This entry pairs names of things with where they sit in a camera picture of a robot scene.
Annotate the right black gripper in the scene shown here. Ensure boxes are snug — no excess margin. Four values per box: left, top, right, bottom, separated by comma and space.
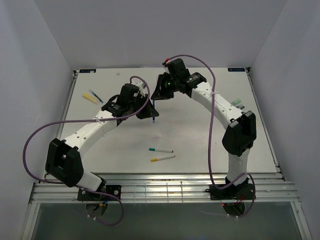
152, 73, 180, 100

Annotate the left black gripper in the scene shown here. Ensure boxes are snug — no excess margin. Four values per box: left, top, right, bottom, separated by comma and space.
128, 94, 159, 120

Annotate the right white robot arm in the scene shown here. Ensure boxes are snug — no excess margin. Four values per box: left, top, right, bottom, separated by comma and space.
151, 72, 257, 200

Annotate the dark blue pen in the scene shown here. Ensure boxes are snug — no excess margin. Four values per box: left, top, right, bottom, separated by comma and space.
89, 89, 104, 104

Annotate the green capped white marker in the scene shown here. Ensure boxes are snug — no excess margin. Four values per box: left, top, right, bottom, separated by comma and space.
148, 148, 174, 153

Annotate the yellow capped white marker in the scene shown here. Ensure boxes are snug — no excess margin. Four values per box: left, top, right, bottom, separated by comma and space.
150, 155, 176, 163

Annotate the yellow marker cap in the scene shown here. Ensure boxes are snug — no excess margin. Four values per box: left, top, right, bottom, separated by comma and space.
82, 93, 98, 105

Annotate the right blue corner label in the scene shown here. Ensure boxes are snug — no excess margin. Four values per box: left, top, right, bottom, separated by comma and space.
227, 67, 246, 72

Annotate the blue corner label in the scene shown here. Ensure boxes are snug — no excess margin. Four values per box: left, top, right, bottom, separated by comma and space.
79, 69, 97, 74
227, 67, 246, 72

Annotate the light green marker cap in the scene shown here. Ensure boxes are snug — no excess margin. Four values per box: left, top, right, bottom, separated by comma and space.
231, 98, 241, 106

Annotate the left blue corner label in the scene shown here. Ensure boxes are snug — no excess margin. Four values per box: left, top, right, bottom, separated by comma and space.
79, 69, 97, 74

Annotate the dark green marker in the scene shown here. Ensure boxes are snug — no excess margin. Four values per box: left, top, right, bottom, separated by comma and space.
236, 104, 245, 110

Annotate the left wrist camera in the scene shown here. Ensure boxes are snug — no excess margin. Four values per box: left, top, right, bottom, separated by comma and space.
118, 83, 143, 102

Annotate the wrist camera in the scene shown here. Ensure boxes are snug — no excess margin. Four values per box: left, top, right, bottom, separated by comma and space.
118, 83, 143, 102
162, 58, 190, 78

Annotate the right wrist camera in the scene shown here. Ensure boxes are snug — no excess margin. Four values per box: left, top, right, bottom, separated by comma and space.
162, 58, 190, 78

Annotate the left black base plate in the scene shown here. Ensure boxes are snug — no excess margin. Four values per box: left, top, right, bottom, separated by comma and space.
76, 184, 122, 202

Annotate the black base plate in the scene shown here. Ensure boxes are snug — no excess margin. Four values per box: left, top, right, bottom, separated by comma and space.
205, 183, 256, 200
76, 184, 122, 202

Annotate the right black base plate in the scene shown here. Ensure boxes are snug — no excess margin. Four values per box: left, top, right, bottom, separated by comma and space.
205, 183, 256, 200

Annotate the aluminium frame rail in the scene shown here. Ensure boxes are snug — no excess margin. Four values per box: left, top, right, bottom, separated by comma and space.
29, 172, 300, 204

